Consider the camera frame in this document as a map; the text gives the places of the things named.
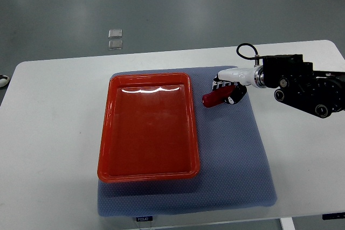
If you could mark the person's shoe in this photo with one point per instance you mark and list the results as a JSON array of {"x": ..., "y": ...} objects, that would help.
[{"x": 4, "y": 80}]

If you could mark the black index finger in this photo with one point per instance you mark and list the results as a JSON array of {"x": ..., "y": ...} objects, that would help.
[{"x": 216, "y": 84}]

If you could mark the floor socket plate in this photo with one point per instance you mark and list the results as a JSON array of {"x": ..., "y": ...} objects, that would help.
[
  {"x": 115, "y": 44},
  {"x": 115, "y": 33}
]

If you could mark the black table label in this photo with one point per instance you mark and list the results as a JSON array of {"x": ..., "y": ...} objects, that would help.
[{"x": 144, "y": 219}]

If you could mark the lower floor socket plate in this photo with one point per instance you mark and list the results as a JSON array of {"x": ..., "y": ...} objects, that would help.
[{"x": 115, "y": 44}]

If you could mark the white table leg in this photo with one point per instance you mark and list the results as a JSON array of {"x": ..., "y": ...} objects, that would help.
[{"x": 287, "y": 224}]

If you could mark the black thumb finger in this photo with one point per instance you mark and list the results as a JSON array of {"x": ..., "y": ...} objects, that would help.
[{"x": 234, "y": 93}]

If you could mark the upper floor socket plate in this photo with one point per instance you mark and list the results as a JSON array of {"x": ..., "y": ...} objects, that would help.
[{"x": 115, "y": 33}]

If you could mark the blue-grey textured mat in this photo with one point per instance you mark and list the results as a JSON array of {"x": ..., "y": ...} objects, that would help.
[{"x": 234, "y": 173}]

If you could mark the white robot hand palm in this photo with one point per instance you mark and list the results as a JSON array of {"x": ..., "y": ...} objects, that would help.
[{"x": 244, "y": 76}]

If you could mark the red plastic tray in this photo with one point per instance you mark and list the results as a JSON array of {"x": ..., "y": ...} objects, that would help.
[{"x": 149, "y": 130}]

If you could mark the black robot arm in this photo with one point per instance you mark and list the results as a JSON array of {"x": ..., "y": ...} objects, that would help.
[{"x": 294, "y": 80}]

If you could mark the dark label right edge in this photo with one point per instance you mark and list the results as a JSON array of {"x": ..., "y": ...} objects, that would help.
[{"x": 333, "y": 216}]

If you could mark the red pepper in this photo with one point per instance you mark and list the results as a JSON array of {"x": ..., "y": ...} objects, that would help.
[{"x": 219, "y": 96}]

